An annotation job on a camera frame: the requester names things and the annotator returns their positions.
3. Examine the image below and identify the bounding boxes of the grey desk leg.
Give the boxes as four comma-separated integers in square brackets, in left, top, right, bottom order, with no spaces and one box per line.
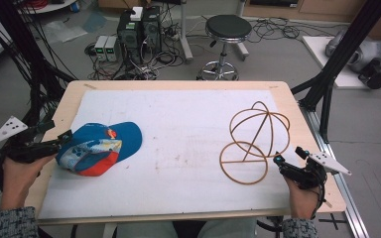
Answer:
[178,0,194,64]

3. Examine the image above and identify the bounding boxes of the white box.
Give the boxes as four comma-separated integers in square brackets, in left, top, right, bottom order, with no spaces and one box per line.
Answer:
[129,6,144,23]

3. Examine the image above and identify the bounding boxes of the person's right hand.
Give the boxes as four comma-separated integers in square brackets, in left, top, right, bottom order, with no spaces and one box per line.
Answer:
[283,177,322,220]

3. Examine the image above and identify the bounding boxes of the white table mat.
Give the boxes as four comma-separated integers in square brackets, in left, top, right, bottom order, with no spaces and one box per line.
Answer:
[38,88,308,221]

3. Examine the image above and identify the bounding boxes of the wooden wire hat stand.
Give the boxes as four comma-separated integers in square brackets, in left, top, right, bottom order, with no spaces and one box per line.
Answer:
[218,100,292,185]

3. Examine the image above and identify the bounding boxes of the grey power supply unit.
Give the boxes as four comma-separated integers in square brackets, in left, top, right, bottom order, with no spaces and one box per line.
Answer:
[93,35,109,62]
[104,35,120,62]

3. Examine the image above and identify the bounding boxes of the black metal frame stand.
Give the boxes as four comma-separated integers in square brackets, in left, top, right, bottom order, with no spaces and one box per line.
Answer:
[290,0,381,144]
[0,0,77,196]

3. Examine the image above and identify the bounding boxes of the black computer tower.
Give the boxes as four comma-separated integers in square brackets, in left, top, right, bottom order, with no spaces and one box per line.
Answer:
[116,11,144,64]
[141,5,163,55]

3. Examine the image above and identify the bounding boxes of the person's left hand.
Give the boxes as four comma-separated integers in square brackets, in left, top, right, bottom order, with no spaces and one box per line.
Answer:
[0,154,57,211]

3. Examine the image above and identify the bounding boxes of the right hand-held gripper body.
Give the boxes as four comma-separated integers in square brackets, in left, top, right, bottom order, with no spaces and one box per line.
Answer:
[279,152,352,191]

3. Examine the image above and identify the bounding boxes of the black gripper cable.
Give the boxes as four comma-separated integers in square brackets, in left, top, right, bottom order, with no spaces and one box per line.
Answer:
[310,182,328,221]

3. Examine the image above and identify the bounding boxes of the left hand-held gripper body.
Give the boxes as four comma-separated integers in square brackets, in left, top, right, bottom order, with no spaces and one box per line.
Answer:
[0,115,60,167]

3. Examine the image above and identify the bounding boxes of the white floor board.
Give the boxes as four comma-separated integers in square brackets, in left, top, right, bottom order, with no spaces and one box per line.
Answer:
[302,35,381,90]

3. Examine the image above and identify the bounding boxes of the blue and orange cap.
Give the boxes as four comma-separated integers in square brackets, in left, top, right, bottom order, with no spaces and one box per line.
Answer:
[55,121,144,178]

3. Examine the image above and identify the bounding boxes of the clear plastic sheet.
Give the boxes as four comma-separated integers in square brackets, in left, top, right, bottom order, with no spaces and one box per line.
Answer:
[42,19,89,45]

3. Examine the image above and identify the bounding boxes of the aluminium rail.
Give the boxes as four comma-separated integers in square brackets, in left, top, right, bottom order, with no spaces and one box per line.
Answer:
[298,101,371,238]

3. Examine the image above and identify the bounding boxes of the black round stool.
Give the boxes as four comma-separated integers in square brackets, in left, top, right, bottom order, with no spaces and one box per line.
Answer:
[196,14,253,82]

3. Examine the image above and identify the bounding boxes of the grey rounded device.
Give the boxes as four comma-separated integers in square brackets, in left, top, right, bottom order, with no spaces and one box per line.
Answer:
[324,30,381,74]

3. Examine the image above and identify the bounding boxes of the black device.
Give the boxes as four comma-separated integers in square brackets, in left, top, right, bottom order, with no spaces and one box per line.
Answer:
[357,59,381,90]

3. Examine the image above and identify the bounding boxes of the black floor cables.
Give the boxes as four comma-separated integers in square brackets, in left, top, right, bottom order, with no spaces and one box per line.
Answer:
[197,14,345,45]

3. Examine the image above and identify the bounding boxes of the person's legs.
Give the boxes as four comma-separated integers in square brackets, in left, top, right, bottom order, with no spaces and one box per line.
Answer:
[114,218,258,238]

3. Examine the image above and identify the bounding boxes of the tangle of floor cables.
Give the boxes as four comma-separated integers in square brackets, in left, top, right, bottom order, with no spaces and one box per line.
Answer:
[83,19,187,81]

